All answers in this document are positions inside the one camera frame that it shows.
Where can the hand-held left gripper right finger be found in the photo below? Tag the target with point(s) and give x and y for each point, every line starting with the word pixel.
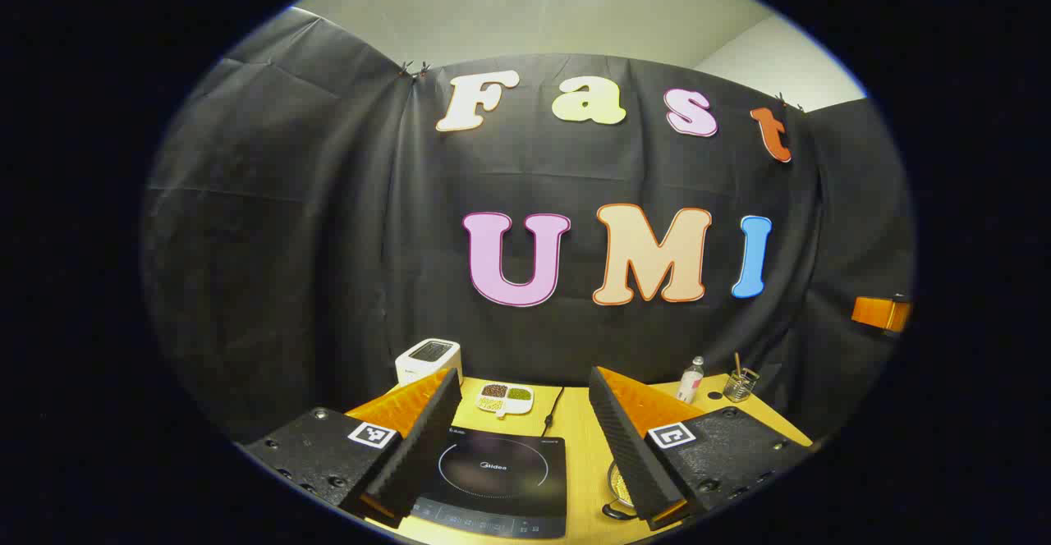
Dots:
pixel 624 455

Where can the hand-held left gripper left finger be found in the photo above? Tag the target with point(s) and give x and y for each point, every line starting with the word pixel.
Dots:
pixel 427 446

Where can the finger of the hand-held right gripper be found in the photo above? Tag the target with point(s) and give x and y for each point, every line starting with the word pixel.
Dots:
pixel 874 313

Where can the black induction cooktop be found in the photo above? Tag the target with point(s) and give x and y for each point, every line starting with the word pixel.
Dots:
pixel 501 467

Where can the pile of yellow soybeans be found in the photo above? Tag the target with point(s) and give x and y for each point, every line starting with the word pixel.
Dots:
pixel 624 487

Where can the white divided bean dish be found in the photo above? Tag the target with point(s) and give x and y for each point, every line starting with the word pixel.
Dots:
pixel 505 401

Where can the white toaster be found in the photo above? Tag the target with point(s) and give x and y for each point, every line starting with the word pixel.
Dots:
pixel 427 356

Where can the small white bottle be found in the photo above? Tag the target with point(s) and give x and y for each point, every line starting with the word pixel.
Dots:
pixel 690 385

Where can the small glass jar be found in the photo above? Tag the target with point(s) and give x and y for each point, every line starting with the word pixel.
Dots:
pixel 739 387

